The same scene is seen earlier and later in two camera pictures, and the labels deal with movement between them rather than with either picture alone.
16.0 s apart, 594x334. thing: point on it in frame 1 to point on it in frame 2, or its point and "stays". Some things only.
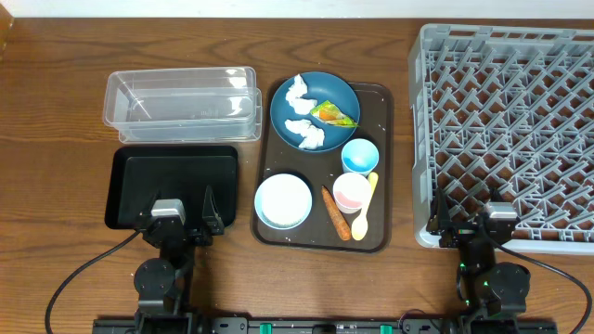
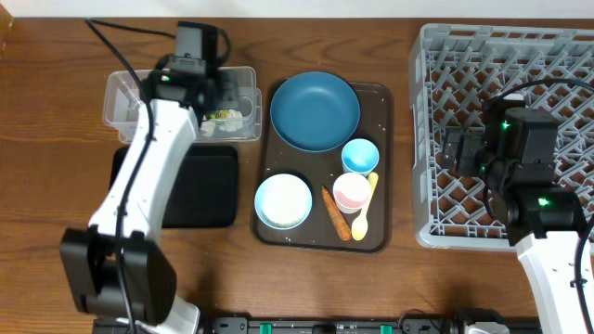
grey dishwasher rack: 509,109 stays
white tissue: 314,136 to 209,127
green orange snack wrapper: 331,114 to 221,114
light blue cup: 359,156 stays
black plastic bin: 181,173 stays
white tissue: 294,96 to 234,121
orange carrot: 336,215 stays
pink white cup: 352,192 stays
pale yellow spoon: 360,226 stays
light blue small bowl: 283,201 stays
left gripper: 214,224 to 232,98
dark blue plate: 321,86 stays
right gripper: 441,221 to 470,143
